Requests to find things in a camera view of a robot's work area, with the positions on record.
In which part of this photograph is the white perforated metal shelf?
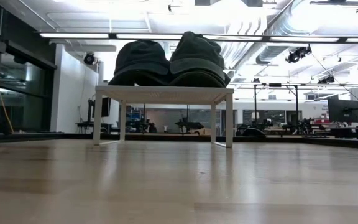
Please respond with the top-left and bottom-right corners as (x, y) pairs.
(92, 85), (235, 149)

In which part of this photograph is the black computer monitor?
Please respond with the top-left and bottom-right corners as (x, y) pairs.
(87, 96), (112, 119)
(327, 98), (358, 124)

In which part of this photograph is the black round ceiling lamp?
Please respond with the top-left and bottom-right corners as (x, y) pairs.
(83, 52), (98, 65)

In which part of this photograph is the long linear light strip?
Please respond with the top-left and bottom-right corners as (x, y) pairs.
(39, 32), (358, 44)

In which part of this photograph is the black spotlight cluster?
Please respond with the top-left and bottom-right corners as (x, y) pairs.
(317, 75), (336, 85)
(285, 44), (313, 64)

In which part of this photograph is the dark glass partition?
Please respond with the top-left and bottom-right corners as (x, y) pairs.
(0, 0), (58, 136)

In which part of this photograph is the black metal gantry frame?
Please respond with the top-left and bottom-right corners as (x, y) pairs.
(253, 82), (300, 125)

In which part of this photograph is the silver ventilation duct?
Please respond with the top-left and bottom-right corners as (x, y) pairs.
(255, 0), (332, 65)

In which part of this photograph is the black metal table frame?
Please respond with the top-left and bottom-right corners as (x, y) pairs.
(0, 132), (358, 151)

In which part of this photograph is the black ceiling rail fixture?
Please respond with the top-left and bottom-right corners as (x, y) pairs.
(309, 0), (358, 14)

